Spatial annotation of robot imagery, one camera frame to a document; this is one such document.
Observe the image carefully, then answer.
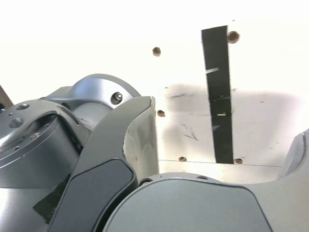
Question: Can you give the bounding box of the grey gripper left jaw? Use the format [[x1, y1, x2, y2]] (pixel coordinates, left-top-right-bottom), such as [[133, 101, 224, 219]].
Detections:
[[48, 96, 160, 232]]

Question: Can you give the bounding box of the black tape strip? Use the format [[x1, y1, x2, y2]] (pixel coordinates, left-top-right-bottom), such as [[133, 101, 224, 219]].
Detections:
[[200, 25, 235, 165]]

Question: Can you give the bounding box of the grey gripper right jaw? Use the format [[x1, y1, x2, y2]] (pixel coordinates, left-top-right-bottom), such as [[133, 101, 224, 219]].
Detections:
[[101, 128, 309, 232]]

